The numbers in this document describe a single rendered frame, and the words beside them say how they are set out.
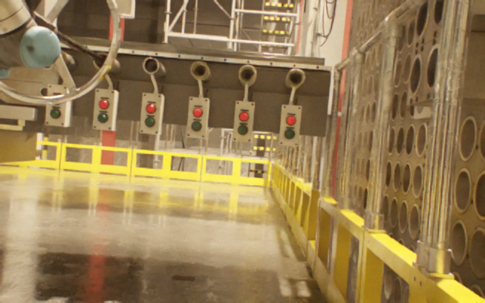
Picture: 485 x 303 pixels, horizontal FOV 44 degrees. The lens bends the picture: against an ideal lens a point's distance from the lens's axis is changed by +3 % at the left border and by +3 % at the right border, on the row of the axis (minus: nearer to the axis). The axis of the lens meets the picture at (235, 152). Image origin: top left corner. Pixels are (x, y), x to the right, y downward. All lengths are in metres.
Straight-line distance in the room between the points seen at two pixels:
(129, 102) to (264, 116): 0.52
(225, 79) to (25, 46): 1.22
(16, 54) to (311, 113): 1.31
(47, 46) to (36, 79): 1.24
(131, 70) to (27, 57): 1.17
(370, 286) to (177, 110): 0.99
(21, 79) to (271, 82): 0.96
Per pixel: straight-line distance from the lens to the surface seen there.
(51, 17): 1.63
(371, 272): 1.76
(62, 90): 2.28
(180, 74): 2.32
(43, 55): 1.21
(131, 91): 2.31
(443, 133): 1.21
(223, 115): 2.26
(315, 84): 2.31
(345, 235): 2.27
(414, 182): 4.46
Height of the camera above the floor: 0.61
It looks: 1 degrees down
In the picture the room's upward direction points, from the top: 5 degrees clockwise
